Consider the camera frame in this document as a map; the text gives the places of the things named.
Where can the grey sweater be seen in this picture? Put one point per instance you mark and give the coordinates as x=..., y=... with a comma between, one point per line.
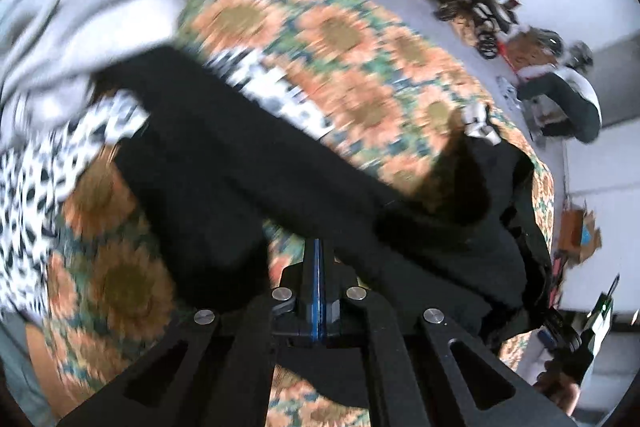
x=75, y=32

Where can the black sweater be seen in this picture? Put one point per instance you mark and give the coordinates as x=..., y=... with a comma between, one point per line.
x=250, y=187

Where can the sunflower print blanket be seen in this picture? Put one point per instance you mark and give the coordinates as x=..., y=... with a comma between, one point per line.
x=350, y=37

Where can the person's right hand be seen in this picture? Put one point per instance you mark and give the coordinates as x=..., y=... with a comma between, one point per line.
x=557, y=384

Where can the torn cardboard box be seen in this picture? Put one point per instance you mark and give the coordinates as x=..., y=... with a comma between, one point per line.
x=580, y=232

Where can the dark curved object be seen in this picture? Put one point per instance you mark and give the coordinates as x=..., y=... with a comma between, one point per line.
x=575, y=107

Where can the black-spotted white garment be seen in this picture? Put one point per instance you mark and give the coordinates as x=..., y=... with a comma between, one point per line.
x=30, y=187

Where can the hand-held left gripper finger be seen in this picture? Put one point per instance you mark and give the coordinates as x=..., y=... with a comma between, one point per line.
x=312, y=297
x=322, y=297

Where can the brown cardboard box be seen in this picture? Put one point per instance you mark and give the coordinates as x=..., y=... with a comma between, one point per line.
x=530, y=49

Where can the black standing fan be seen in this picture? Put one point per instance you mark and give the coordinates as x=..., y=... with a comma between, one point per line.
x=581, y=55

